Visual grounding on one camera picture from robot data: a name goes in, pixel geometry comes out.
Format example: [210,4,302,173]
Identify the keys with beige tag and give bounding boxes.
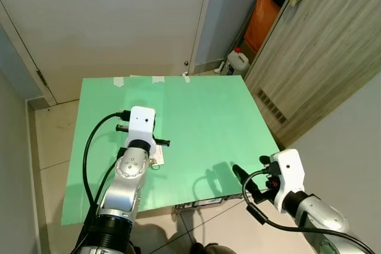
[149,147,166,168]

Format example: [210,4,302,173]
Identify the brown cardboard box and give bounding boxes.
[174,196,246,210]

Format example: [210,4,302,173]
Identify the green table sheet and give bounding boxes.
[61,74,280,226]

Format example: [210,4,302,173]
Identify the dark right robot foot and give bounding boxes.
[190,242,221,254]

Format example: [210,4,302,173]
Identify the white jug with red cap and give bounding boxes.
[226,47,249,76]

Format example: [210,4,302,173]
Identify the wooden cabinet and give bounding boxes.
[245,0,381,148]

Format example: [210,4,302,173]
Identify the white door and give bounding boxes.
[0,0,212,103]

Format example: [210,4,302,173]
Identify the orange gas cylinder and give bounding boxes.
[244,0,292,52]

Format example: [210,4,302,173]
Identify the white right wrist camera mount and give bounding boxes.
[270,149,306,207]

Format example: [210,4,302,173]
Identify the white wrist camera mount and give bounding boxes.
[270,149,306,207]
[127,106,157,148]

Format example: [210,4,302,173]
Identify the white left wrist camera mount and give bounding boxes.
[127,106,157,148]

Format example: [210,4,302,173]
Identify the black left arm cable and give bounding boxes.
[82,110,132,213]

